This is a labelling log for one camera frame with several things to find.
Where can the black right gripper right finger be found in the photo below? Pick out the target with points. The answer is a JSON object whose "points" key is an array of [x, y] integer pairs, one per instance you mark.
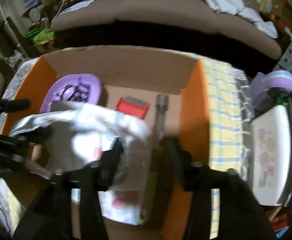
{"points": [[240, 214]]}

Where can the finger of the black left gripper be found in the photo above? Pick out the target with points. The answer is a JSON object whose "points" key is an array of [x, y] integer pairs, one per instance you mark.
{"points": [[9, 106]]}

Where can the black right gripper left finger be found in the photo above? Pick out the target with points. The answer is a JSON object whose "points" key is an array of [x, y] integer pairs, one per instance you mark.
{"points": [[49, 214]]}

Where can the white printed tote bag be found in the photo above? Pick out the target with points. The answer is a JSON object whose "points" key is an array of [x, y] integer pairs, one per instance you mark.
{"points": [[76, 134]]}

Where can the red comb case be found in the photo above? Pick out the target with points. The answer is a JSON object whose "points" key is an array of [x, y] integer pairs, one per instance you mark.
{"points": [[132, 106]]}

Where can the green handled tool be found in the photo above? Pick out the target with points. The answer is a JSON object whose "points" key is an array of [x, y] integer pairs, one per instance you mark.
{"points": [[158, 139]]}

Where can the purple oval tray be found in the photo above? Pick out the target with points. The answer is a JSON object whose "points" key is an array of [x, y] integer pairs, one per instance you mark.
{"points": [[84, 88]]}

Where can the yellow plaid tablecloth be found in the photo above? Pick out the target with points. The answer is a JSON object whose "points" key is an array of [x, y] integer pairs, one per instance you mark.
{"points": [[225, 127]]}

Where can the purple round container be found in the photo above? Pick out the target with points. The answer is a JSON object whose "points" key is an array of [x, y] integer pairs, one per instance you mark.
{"points": [[263, 82]]}

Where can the orange cardboard box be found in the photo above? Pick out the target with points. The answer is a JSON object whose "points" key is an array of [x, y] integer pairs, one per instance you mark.
{"points": [[142, 93]]}

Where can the brown sofa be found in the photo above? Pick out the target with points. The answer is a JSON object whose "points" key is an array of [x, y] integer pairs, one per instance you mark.
{"points": [[166, 23]]}

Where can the white clothes on sofa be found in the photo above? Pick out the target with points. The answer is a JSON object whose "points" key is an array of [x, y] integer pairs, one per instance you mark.
{"points": [[238, 8]]}

